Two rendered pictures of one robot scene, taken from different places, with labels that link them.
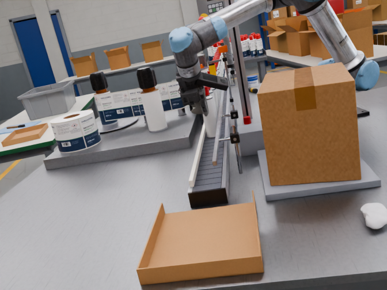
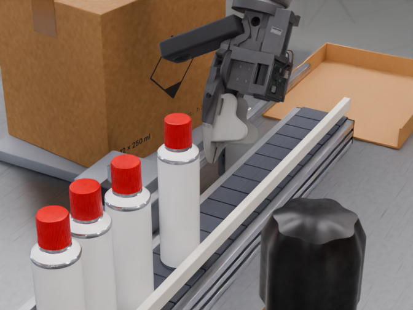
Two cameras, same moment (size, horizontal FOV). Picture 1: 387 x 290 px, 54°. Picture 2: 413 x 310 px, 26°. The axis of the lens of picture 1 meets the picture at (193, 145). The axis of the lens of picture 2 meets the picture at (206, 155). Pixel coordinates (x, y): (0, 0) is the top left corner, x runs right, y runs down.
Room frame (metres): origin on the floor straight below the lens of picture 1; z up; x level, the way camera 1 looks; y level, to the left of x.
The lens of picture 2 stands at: (2.35, 0.27, 1.56)
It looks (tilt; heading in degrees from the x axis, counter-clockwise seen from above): 29 degrees down; 200
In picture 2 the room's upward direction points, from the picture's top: straight up
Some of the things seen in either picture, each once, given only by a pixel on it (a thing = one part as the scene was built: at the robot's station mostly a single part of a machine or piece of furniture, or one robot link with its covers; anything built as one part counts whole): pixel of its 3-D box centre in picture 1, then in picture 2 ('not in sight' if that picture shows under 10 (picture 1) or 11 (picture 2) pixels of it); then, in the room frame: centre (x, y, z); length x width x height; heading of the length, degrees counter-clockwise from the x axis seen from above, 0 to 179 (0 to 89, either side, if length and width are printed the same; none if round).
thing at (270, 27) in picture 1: (281, 33); not in sight; (4.96, -1.38, 0.97); 0.45 x 0.40 x 0.37; 94
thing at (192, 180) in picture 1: (204, 129); (187, 268); (1.52, -0.06, 0.91); 1.07 x 0.01 x 0.02; 171
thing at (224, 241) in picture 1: (204, 231); (359, 90); (0.82, 0.02, 0.85); 0.30 x 0.26 x 0.04; 171
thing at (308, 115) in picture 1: (307, 121); (115, 50); (1.09, -0.35, 0.99); 0.30 x 0.24 x 0.27; 162
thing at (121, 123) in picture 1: (110, 124); not in sight; (2.07, 0.42, 0.89); 0.31 x 0.31 x 0.01
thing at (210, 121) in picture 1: (208, 111); (179, 192); (1.48, -0.09, 0.98); 0.05 x 0.05 x 0.20
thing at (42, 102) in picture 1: (51, 99); not in sight; (3.56, 1.20, 0.91); 0.60 x 0.40 x 0.22; 5
